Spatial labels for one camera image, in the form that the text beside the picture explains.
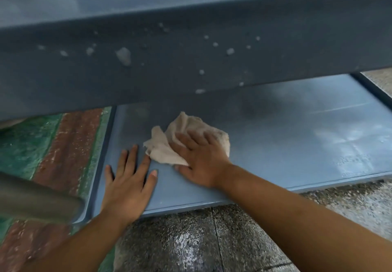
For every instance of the person's right hand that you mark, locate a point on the person's right hand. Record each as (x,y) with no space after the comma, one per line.
(202,161)

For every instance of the person's left hand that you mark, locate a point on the person's left hand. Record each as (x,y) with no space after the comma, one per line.
(128,189)

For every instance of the white cleaning cloth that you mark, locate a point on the white cleaning cloth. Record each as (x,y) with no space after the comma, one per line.
(165,149)

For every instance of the blue plastic cart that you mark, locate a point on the blue plastic cart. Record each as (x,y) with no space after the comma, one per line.
(275,134)

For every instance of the person's left forearm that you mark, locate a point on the person's left forearm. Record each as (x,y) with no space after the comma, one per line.
(76,244)

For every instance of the person's right forearm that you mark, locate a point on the person's right forearm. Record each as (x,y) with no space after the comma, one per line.
(300,229)

